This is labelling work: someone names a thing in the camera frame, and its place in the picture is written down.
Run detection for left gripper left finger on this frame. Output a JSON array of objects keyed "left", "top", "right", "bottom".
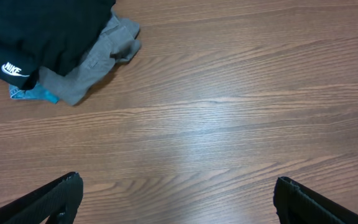
[{"left": 0, "top": 172, "right": 83, "bottom": 224}]

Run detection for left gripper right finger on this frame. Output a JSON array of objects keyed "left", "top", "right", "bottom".
[{"left": 273, "top": 177, "right": 358, "bottom": 224}]

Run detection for folded blue denim garment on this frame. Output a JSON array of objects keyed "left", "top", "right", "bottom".
[{"left": 9, "top": 83, "right": 59, "bottom": 104}]

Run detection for folded black Nike garment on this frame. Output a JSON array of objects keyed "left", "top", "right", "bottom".
[{"left": 0, "top": 0, "right": 116, "bottom": 90}]

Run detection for folded grey trousers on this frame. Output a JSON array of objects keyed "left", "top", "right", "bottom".
[{"left": 39, "top": 12, "right": 141, "bottom": 106}]

